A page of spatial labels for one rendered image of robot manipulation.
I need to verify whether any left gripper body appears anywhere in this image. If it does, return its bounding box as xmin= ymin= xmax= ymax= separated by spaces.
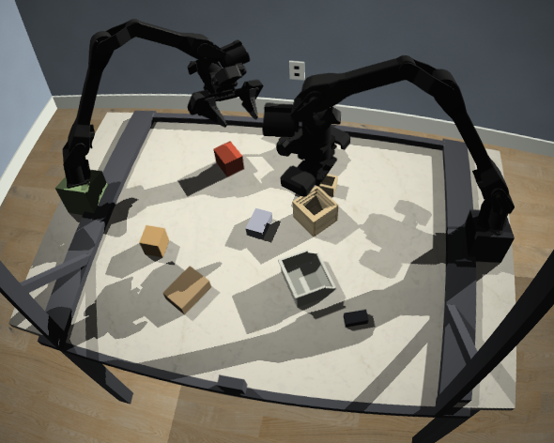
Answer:
xmin=188 ymin=69 xmax=264 ymax=115

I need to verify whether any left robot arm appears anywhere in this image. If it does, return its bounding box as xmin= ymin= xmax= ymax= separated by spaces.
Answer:
xmin=62 ymin=19 xmax=250 ymax=188

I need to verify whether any tan cardboard cube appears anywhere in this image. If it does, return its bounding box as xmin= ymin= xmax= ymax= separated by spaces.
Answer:
xmin=139 ymin=225 xmax=169 ymax=258

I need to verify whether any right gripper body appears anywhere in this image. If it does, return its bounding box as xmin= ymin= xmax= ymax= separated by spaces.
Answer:
xmin=280 ymin=126 xmax=350 ymax=197

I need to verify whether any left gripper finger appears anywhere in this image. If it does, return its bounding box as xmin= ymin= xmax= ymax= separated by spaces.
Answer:
xmin=241 ymin=87 xmax=259 ymax=119
xmin=198 ymin=97 xmax=227 ymax=128

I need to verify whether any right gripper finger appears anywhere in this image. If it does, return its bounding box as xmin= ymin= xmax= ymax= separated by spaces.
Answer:
xmin=298 ymin=160 xmax=327 ymax=187
xmin=323 ymin=157 xmax=337 ymax=172

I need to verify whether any red-orange block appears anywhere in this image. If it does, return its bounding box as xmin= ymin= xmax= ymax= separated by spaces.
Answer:
xmin=214 ymin=141 xmax=244 ymax=176

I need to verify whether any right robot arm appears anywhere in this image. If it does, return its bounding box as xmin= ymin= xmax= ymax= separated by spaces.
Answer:
xmin=262 ymin=55 xmax=515 ymax=236

